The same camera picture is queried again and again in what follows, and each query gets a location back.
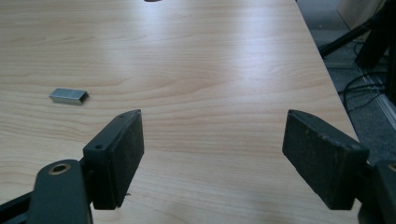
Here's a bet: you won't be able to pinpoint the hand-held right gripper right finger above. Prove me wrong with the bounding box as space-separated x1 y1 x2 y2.
281 108 371 211

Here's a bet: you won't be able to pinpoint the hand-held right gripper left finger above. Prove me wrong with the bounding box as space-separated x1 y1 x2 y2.
82 108 146 211

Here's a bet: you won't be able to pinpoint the silver strip of staples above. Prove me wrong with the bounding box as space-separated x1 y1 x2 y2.
49 88 90 106

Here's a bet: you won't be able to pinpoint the black metal stand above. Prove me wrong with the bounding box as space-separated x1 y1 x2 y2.
318 0 396 106

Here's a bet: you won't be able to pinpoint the black floor cables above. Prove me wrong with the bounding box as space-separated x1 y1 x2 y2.
337 40 390 119

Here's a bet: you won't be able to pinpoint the metal floor rail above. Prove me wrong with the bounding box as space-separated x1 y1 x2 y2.
354 64 396 125

